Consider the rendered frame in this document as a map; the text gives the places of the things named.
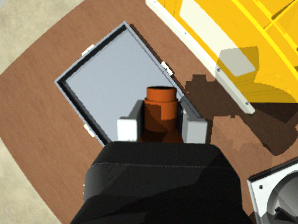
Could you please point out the brown glass bottle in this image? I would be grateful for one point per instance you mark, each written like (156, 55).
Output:
(161, 114)

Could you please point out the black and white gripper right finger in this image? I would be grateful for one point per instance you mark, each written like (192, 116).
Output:
(191, 128)

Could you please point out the yellow plastic crate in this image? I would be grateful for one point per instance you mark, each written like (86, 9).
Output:
(240, 44)

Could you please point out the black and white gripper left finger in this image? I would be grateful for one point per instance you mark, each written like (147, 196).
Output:
(130, 128)

